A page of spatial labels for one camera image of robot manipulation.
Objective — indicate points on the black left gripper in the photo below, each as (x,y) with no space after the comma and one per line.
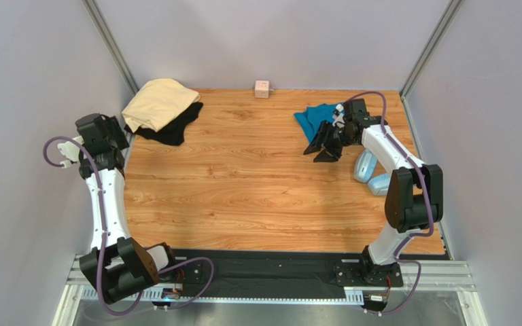
(114,130)

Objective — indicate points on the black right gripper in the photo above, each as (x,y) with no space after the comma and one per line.
(336,135)

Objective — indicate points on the blue t shirt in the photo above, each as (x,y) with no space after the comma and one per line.
(311,118)

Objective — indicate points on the beige t shirt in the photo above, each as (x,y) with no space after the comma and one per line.
(157,104)

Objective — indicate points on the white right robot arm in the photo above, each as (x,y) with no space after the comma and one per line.
(414,200)

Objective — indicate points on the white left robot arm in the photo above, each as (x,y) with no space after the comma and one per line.
(127,267)

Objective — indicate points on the black t shirt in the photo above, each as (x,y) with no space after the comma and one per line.
(173,133)

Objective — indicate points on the black base mat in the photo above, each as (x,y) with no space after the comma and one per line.
(265,275)

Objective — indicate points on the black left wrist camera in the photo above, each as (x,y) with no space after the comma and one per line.
(92,127)

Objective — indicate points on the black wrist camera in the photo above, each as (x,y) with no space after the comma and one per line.
(355,109)
(92,127)

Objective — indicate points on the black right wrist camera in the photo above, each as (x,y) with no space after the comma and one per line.
(355,109)

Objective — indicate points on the left aluminium corner post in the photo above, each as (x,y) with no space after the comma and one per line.
(97,17)

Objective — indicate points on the aluminium corner post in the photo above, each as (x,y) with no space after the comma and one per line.
(97,17)
(429,48)

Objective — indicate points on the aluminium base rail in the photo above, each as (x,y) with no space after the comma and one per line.
(387,296)

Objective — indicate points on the right aluminium corner post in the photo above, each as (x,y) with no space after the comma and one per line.
(429,48)

